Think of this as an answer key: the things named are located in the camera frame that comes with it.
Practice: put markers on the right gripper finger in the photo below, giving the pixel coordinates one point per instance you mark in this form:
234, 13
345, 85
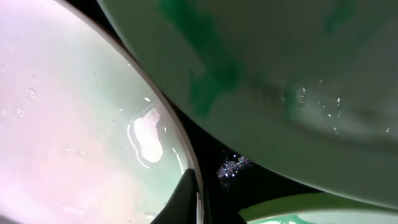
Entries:
182, 205

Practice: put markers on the white plate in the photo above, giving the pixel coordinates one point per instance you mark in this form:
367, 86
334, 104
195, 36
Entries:
86, 136

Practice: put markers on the mint plate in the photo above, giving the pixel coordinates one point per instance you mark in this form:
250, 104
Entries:
317, 208
304, 88

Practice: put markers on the black round tray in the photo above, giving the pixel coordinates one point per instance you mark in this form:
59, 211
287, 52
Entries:
249, 184

